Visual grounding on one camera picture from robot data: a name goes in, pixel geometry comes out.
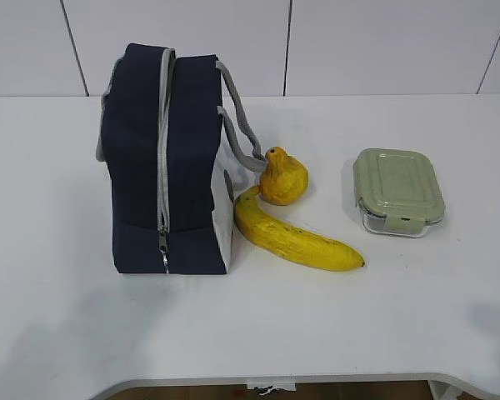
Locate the yellow banana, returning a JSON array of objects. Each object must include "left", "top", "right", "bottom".
[{"left": 233, "top": 186, "right": 365, "bottom": 272}]

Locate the yellow pear-shaped fruit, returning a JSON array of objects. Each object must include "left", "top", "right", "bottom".
[{"left": 259, "top": 147, "right": 309, "bottom": 206}]

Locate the navy blue lunch bag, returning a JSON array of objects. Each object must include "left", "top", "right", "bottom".
[{"left": 96, "top": 43, "right": 268, "bottom": 275}]

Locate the glass container green lid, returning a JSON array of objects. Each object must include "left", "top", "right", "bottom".
[{"left": 353, "top": 148, "right": 446, "bottom": 238}]

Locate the white tape scrap table edge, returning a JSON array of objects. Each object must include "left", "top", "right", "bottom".
[{"left": 246, "top": 382, "right": 297, "bottom": 396}]

